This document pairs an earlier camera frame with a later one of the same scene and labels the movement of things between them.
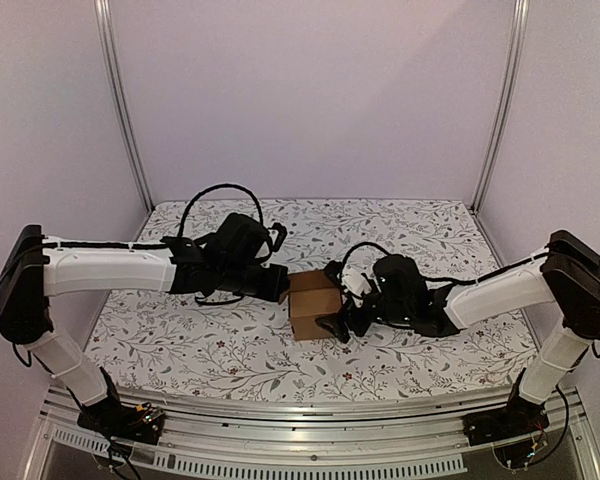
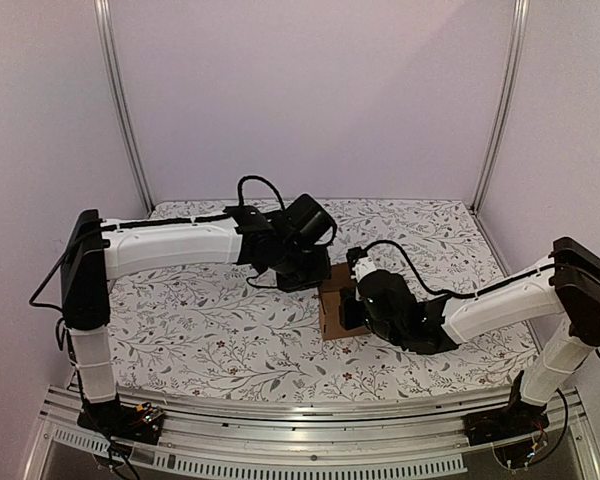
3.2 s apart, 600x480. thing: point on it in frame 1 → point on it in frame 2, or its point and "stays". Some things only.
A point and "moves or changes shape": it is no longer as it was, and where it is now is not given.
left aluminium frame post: x=104 y=32 stays
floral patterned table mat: x=167 y=341 stays
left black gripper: x=279 y=279 → x=323 y=272
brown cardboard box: x=311 y=295 moves or changes shape
